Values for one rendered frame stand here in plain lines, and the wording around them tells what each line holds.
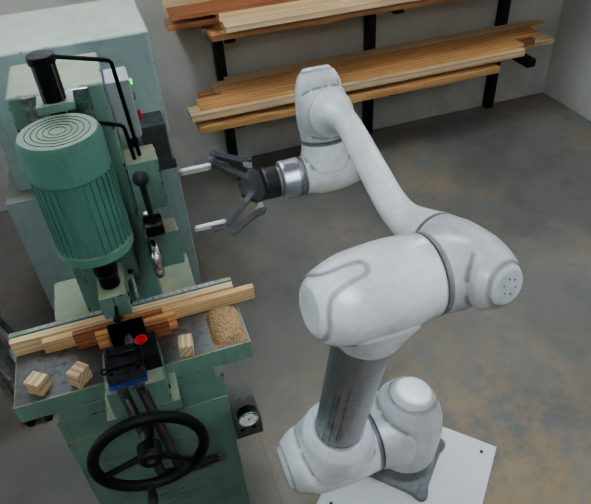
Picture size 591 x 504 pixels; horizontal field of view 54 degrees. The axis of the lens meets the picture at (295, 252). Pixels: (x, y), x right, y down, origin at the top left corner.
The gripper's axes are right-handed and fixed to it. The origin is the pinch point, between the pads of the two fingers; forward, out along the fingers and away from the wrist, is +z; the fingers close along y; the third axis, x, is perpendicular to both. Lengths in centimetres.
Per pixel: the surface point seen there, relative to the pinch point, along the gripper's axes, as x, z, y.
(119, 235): -7.4, 17.7, -2.4
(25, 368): -36, 50, -24
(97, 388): -29, 33, -34
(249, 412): -39, -3, -51
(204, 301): -34.6, 1.5, -18.8
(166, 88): -209, -17, 136
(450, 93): -243, -220, 111
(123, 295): -22.2, 21.1, -13.8
